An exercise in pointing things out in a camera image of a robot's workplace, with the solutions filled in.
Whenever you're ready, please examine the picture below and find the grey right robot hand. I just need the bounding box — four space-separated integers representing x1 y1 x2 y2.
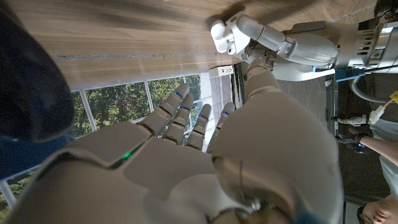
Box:
0 57 345 224

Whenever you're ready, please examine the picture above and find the white AirPods case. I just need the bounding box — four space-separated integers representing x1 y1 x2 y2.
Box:
210 12 250 57

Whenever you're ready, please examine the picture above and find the bare person forearm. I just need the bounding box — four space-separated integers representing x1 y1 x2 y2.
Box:
359 136 398 160

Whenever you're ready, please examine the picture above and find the dark blue mug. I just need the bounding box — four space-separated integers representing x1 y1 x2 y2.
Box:
0 0 76 182

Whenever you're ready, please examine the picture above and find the printed window backdrop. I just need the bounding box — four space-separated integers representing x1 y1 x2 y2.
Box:
0 72 240 222

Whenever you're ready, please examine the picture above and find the black backdrop stand pole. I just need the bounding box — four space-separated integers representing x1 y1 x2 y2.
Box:
233 63 247 108

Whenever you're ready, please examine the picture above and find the white power strip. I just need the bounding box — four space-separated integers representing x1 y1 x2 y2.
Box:
208 64 235 79

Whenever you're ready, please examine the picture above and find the person in white shirt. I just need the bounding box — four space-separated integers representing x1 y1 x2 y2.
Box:
335 90 398 224

